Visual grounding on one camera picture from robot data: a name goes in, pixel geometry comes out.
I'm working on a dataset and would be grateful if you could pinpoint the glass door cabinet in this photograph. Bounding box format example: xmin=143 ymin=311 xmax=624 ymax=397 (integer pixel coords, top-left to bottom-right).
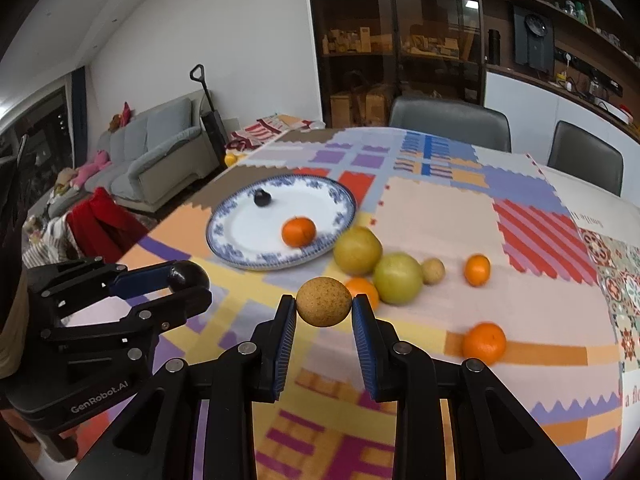
xmin=305 ymin=0 xmax=488 ymax=131

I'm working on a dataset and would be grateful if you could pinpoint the white tile-pattern tablecloth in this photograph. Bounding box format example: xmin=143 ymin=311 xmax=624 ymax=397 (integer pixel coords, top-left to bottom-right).
xmin=542 ymin=164 xmax=640 ymax=461

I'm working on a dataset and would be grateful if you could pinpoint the orange tangerine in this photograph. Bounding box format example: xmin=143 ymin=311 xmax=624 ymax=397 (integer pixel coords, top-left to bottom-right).
xmin=281 ymin=216 xmax=317 ymax=248
xmin=461 ymin=322 xmax=507 ymax=366
xmin=345 ymin=277 xmax=381 ymax=311
xmin=464 ymin=254 xmax=492 ymax=287

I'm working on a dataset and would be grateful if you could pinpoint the red garment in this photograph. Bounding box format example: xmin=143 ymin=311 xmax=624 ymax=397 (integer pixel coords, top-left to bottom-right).
xmin=66 ymin=187 xmax=151 ymax=263

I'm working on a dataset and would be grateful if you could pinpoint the red striped cloth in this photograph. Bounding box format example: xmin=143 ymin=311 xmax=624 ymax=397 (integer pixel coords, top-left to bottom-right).
xmin=225 ymin=114 xmax=326 ymax=153

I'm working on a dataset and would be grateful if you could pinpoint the brown speckled round fruit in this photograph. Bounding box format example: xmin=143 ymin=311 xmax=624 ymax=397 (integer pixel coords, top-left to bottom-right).
xmin=296 ymin=276 xmax=352 ymax=328

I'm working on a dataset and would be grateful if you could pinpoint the black upright vacuum cleaner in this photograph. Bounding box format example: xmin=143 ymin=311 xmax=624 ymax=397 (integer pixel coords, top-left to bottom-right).
xmin=190 ymin=64 xmax=231 ymax=168

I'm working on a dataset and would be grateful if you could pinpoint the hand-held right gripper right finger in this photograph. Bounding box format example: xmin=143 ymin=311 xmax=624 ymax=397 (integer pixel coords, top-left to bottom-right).
xmin=351 ymin=294 xmax=581 ymax=480

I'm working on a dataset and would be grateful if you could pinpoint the large yellowish citrus fruit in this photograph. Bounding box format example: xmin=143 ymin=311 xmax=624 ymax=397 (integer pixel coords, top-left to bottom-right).
xmin=333 ymin=226 xmax=384 ymax=276

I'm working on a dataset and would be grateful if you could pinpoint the cardboard box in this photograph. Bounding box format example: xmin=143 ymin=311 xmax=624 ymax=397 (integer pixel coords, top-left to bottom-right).
xmin=365 ymin=85 xmax=397 ymax=126
xmin=330 ymin=92 xmax=366 ymax=128

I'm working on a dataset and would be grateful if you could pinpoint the large green citrus fruit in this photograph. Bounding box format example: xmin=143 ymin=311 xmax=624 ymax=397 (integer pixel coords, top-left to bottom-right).
xmin=373 ymin=252 xmax=425 ymax=306

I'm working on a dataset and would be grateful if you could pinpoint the grey striped cloth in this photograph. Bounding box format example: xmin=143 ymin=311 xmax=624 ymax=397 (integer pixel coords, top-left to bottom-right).
xmin=22 ymin=215 xmax=81 ymax=271

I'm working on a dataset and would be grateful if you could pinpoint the blue and white plate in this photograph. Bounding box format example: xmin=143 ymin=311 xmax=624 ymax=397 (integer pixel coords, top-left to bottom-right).
xmin=205 ymin=175 xmax=358 ymax=272

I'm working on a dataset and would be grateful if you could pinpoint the grey dining chair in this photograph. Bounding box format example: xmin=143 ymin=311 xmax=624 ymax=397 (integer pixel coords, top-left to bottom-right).
xmin=388 ymin=95 xmax=512 ymax=153
xmin=547 ymin=120 xmax=626 ymax=196

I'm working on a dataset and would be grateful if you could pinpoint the small tan round fruit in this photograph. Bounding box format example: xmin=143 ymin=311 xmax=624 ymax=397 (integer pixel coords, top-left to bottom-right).
xmin=421 ymin=258 xmax=446 ymax=286

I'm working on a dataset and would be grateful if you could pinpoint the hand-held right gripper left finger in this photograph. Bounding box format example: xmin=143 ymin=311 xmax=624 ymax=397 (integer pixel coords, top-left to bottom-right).
xmin=67 ymin=294 xmax=298 ymax=480

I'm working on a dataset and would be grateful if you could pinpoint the black coffee machine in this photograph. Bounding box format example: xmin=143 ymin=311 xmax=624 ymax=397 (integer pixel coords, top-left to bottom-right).
xmin=512 ymin=4 xmax=556 ymax=75

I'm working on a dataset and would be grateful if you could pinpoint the white lower cabinet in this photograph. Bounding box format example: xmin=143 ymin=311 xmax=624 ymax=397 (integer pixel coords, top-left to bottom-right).
xmin=485 ymin=67 xmax=640 ymax=201

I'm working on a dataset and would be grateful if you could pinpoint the grey sofa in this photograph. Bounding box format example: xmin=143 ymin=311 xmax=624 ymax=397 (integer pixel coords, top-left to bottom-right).
xmin=47 ymin=97 xmax=213 ymax=213

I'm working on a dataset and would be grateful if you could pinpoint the pink plush toy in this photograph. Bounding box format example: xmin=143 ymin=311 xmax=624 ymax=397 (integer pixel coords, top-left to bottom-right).
xmin=75 ymin=150 xmax=113 ymax=186

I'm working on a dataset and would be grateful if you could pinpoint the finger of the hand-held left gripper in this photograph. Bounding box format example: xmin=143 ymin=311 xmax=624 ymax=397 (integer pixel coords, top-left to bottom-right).
xmin=27 ymin=257 xmax=190 ymax=312
xmin=41 ymin=286 xmax=214 ymax=361

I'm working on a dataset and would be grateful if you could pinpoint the wooden wall shelf unit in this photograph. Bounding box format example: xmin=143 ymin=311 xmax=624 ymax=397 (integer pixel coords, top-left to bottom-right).
xmin=475 ymin=0 xmax=640 ymax=136

